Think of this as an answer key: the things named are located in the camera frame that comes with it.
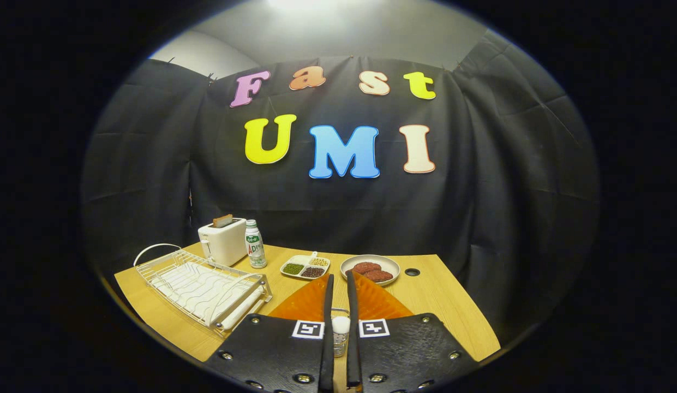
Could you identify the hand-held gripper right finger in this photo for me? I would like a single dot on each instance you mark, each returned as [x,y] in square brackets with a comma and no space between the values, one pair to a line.
[352,305]

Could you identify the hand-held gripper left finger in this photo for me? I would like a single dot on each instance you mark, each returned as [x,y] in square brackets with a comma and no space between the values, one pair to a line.
[327,305]

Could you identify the white divided dish with beans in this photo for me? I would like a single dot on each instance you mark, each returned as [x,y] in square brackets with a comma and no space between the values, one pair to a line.
[305,267]

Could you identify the beige plate with meat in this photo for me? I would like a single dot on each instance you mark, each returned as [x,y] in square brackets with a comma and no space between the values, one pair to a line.
[394,265]

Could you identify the brown meat patty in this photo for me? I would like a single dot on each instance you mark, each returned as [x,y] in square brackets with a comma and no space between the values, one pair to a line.
[366,267]
[381,276]

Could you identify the white green label bottle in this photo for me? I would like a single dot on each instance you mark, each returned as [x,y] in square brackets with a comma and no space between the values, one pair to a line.
[255,248]

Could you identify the white toaster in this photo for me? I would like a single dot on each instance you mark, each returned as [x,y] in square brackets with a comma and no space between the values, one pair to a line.
[226,245]

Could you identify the brown bread slice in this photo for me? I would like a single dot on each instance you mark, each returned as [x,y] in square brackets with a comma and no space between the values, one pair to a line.
[222,220]

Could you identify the black backdrop cloth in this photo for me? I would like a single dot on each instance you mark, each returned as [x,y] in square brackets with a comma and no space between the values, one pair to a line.
[480,191]

